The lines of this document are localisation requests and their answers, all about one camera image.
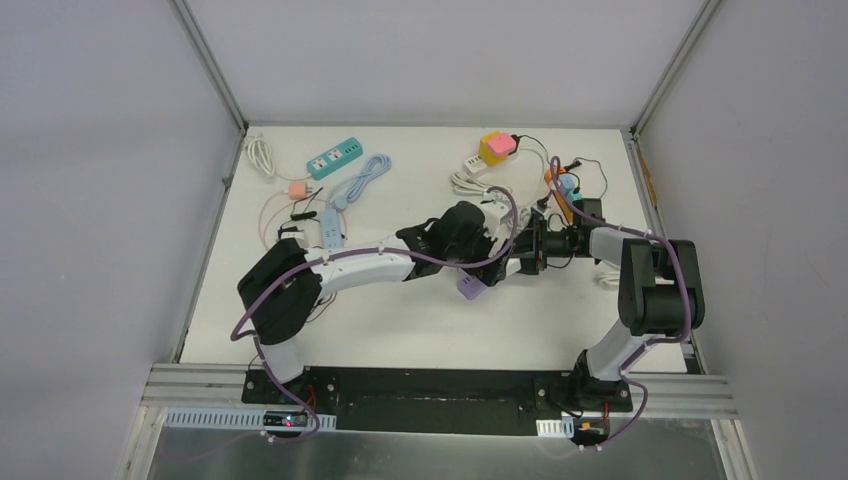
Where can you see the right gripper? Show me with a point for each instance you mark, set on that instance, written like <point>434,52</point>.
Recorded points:
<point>531,247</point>

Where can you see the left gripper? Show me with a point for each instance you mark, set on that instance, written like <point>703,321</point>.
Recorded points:
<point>499,266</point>

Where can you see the white cube socket adapter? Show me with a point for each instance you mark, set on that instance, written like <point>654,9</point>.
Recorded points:
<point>511,267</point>

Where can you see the purple power strip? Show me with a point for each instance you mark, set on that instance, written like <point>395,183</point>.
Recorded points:
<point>471,287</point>

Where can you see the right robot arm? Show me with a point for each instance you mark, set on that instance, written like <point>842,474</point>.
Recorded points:
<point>660,296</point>

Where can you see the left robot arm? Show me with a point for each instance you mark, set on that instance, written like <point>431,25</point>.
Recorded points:
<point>281,290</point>

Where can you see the yellow pink cube socket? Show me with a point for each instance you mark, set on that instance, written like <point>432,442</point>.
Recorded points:
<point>496,147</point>

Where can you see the small pink plug charger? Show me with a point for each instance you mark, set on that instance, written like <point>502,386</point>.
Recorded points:
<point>298,190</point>

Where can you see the orange power strip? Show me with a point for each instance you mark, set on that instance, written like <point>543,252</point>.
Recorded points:
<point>560,199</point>

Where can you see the white usb power strip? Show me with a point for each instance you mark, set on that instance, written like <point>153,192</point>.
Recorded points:
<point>474,166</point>

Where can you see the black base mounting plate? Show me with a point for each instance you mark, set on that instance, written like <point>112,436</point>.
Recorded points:
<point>469,402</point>

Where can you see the light blue power strip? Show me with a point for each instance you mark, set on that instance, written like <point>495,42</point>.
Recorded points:
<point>332,228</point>

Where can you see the teal power strip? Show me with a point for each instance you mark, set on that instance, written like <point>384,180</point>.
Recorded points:
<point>334,159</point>

